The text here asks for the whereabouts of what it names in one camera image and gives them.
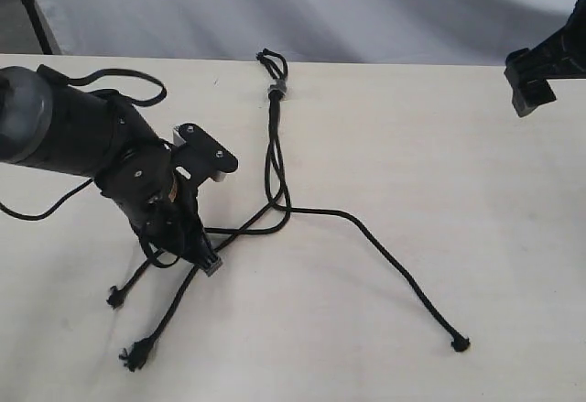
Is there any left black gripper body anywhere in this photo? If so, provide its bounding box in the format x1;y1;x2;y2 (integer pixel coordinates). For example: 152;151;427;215
127;177;206;265

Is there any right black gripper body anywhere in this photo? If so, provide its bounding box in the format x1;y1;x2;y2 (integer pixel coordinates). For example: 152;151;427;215
541;0;585;79

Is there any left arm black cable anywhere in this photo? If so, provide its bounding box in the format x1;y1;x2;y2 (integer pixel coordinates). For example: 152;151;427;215
0;63;178;270

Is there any black stand pole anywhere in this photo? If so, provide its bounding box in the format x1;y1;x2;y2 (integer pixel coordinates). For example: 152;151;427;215
19;0;54;55

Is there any grey backdrop cloth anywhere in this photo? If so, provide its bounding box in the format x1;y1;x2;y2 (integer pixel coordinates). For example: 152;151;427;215
36;0;576;65

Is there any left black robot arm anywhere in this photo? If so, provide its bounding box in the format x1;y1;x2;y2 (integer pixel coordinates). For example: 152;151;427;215
1;65;238;275

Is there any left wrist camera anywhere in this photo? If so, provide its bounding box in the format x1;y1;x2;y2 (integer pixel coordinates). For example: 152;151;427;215
170;123;238;188

